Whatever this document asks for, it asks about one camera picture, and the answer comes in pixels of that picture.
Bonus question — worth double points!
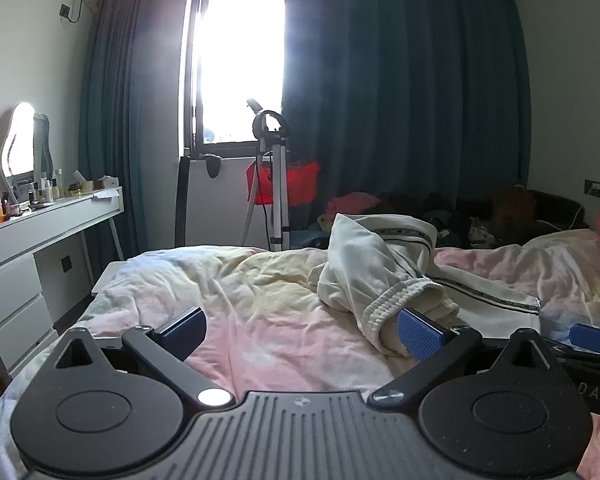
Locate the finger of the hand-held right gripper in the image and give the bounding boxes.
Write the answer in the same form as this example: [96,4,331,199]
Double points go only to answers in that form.
[550,324,600,362]

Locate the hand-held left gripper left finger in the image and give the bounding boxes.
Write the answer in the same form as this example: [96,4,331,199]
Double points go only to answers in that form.
[55,306,236,408]

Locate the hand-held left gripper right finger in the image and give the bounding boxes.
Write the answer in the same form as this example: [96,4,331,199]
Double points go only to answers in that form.
[370,307,566,406]

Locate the white pants with black stripe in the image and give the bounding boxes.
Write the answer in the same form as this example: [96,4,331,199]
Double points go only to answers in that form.
[317,214,542,358]

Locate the pile of dark clothes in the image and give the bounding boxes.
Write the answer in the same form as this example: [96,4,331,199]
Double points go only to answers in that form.
[317,187,592,251]

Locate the pastel tie-dye bed sheet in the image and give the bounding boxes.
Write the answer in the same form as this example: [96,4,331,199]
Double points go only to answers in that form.
[0,227,600,480]

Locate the black upright stand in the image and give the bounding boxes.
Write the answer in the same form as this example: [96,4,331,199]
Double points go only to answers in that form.
[175,147,192,249]

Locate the pink cloth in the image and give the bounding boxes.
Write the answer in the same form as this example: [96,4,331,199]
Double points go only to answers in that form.
[326,192,382,217]

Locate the white vanity desk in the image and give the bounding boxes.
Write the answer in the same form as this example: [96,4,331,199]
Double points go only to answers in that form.
[0,186,126,387]

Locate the row of cosmetic bottles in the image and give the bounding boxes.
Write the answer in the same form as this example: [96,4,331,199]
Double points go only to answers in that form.
[0,167,98,218]

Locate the grey-blue curtain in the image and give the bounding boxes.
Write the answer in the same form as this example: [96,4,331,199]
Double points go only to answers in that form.
[76,0,197,262]

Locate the dark blue curtain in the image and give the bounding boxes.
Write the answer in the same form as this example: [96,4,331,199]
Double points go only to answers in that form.
[279,0,532,252]

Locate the wavy lit vanity mirror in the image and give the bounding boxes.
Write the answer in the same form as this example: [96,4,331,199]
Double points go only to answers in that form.
[0,102,55,182]

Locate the window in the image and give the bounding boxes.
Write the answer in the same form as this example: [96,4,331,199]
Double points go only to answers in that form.
[182,0,287,158]

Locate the white cable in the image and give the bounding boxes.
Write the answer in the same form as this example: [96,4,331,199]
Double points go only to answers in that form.
[539,202,587,234]

